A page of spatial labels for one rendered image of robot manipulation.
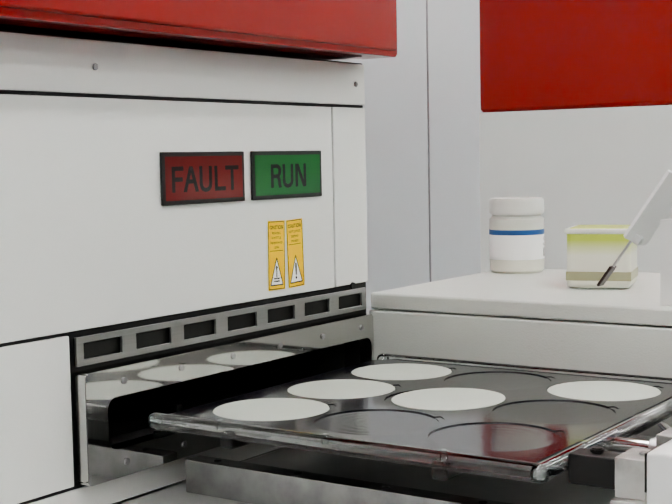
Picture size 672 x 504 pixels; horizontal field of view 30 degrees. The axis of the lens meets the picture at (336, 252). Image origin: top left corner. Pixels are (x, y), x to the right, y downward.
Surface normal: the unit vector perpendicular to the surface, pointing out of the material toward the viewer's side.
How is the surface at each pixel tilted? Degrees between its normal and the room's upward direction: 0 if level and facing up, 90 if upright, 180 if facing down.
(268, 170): 90
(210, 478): 90
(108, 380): 90
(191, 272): 90
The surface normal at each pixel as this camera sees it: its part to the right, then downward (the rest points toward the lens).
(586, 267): -0.33, 0.07
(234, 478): -0.57, 0.07
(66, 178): 0.82, 0.03
